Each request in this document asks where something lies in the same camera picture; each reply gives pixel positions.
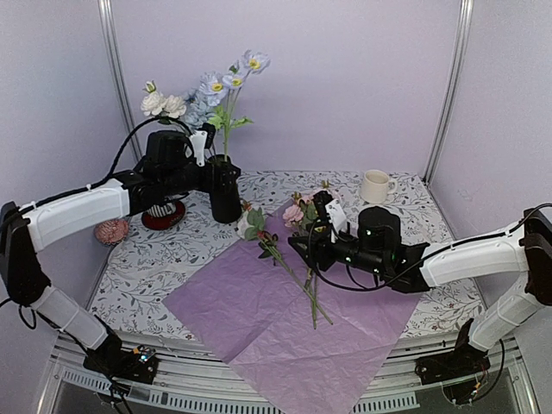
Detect aluminium frame post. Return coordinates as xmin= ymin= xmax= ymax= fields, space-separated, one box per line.
xmin=423 ymin=0 xmax=474 ymax=186
xmin=97 ymin=0 xmax=135 ymax=132

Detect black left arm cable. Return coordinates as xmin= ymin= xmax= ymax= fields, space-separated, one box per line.
xmin=0 ymin=116 xmax=193 ymax=307

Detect pink rose flower stem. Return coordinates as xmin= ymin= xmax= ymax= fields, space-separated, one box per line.
xmin=282 ymin=180 xmax=341 ymax=329

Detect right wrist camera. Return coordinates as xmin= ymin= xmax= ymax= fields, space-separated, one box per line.
xmin=313 ymin=191 xmax=348 ymax=243

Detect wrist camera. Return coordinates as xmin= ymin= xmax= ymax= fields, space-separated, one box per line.
xmin=313 ymin=191 xmax=348 ymax=243
xmin=190 ymin=122 xmax=216 ymax=167

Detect aluminium front rail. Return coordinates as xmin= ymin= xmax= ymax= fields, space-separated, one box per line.
xmin=38 ymin=333 xmax=539 ymax=413

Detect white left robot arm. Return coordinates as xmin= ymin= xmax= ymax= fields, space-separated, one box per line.
xmin=1 ymin=128 xmax=241 ymax=374

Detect black tapered vase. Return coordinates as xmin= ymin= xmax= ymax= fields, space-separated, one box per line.
xmin=207 ymin=154 xmax=242 ymax=223

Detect floral patterned tablecloth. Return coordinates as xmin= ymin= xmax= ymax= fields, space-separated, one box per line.
xmin=88 ymin=172 xmax=485 ymax=341

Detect cream ceramic mug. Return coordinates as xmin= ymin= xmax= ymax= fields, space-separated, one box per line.
xmin=359 ymin=170 xmax=398 ymax=204

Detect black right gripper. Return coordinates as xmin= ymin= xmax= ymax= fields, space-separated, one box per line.
xmin=288 ymin=222 xmax=387 ymax=278

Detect light blue flower stem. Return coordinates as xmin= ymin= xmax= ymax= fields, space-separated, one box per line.
xmin=184 ymin=88 xmax=216 ymax=155

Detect blue poppy flower stem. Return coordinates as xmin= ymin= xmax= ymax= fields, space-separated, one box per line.
xmin=199 ymin=49 xmax=271 ymax=162

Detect purple pink wrapping paper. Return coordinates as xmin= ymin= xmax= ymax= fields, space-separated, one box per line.
xmin=164 ymin=212 xmax=419 ymax=387

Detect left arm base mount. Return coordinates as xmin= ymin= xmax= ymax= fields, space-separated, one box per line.
xmin=83 ymin=333 xmax=159 ymax=385

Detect left aluminium frame post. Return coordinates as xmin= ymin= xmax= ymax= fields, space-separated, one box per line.
xmin=97 ymin=0 xmax=135 ymax=132

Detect right aluminium frame post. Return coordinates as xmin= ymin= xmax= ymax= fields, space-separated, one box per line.
xmin=423 ymin=0 xmax=474 ymax=186

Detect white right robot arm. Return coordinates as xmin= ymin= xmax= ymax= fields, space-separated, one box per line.
xmin=288 ymin=204 xmax=551 ymax=376

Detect red lacquer saucer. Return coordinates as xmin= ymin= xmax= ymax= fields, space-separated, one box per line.
xmin=141 ymin=201 xmax=185 ymax=230

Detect striped grey teacup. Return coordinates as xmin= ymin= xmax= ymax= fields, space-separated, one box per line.
xmin=147 ymin=203 xmax=177 ymax=218

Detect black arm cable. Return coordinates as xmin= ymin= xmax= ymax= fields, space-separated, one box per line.
xmin=314 ymin=262 xmax=389 ymax=292
xmin=0 ymin=116 xmax=193 ymax=307

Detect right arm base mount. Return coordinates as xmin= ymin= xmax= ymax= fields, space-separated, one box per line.
xmin=415 ymin=318 xmax=491 ymax=405

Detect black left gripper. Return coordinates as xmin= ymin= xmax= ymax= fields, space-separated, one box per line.
xmin=162 ymin=160 xmax=242 ymax=198

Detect white rose flower stem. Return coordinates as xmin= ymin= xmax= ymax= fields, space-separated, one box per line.
xmin=140 ymin=80 xmax=191 ymax=137

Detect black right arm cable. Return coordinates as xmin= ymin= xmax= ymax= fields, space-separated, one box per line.
xmin=314 ymin=262 xmax=389 ymax=292

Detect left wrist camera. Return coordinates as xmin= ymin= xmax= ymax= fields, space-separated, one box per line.
xmin=190 ymin=122 xmax=216 ymax=167

